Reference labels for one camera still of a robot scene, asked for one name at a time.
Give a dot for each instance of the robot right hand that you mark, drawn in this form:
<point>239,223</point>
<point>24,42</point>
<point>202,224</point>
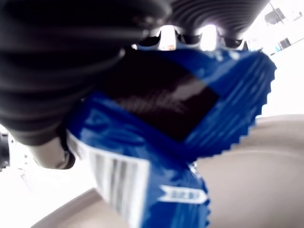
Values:
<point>59,59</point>

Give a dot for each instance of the blue Oreo cookie pack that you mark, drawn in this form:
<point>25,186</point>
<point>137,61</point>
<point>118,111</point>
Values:
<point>166,166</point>

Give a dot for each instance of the small blue object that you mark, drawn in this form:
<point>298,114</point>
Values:
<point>277,48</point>

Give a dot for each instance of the black monitor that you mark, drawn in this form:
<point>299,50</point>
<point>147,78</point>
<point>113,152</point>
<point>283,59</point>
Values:
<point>275,14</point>

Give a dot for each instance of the small black box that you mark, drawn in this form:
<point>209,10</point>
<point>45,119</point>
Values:
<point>284,42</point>

